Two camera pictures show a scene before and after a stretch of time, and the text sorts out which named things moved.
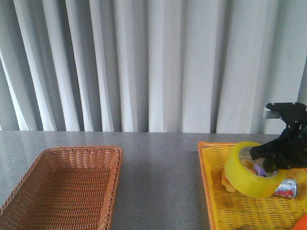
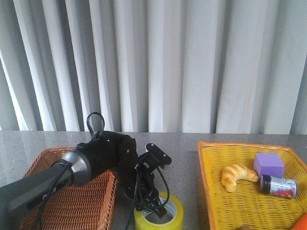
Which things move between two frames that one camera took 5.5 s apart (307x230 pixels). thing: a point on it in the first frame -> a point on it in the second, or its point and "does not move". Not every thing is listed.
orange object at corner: (301, 224) does not move
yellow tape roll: (246, 183) -> (147, 219)
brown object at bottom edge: (245, 227) does not move
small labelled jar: (288, 188) does not move
